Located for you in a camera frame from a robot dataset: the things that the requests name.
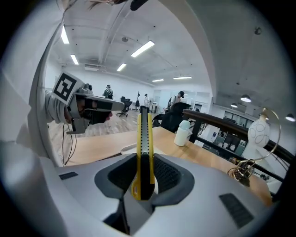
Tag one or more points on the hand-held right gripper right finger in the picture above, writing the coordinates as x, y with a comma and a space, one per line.
203, 189

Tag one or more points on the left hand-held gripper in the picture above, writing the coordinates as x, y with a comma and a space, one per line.
63, 88

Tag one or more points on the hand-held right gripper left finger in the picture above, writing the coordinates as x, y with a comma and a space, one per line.
81, 185

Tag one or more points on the yellow black utility knife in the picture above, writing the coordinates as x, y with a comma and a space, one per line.
144, 139

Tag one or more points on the person's left forearm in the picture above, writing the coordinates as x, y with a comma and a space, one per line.
54, 108

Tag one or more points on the person's left hand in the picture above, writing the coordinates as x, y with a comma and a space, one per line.
81, 108

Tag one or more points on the black office chair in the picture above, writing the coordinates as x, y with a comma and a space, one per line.
125, 105
173, 118

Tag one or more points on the black coat rack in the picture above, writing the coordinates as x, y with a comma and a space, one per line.
138, 101

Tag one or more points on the white ceiling air conditioner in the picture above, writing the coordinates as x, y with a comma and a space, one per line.
91, 67

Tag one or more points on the white plastic bottle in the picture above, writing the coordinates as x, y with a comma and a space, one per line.
182, 136

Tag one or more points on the group of ceiling strip lights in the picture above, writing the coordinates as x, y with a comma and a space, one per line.
142, 49

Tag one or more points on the round ceiling fixture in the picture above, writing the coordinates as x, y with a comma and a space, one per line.
258, 30
125, 39

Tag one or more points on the black metal railing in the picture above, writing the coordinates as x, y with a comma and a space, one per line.
219, 120

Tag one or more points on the white globe gold desk lamp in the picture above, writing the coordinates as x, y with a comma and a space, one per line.
259, 134

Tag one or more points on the black pendant lamp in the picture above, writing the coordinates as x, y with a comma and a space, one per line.
245, 99
290, 118
234, 105

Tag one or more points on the person's grey hoodie torso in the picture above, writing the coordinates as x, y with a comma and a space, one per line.
23, 104

